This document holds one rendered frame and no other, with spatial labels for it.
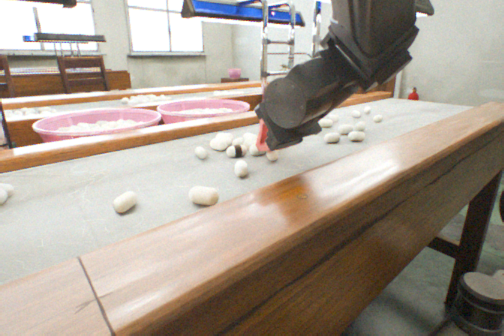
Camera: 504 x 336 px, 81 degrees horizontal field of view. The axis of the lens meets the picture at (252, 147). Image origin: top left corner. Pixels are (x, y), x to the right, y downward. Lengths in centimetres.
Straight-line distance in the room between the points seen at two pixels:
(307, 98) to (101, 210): 26
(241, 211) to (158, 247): 9
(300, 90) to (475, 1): 460
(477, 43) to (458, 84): 52
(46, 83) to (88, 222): 283
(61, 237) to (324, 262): 26
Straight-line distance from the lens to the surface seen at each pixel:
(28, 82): 314
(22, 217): 42
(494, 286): 66
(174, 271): 23
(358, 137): 64
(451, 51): 486
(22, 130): 90
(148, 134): 61
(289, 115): 32
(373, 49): 29
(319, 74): 32
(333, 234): 31
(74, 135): 66
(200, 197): 35
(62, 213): 40
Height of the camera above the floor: 91
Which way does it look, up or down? 17 degrees down
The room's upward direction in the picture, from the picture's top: straight up
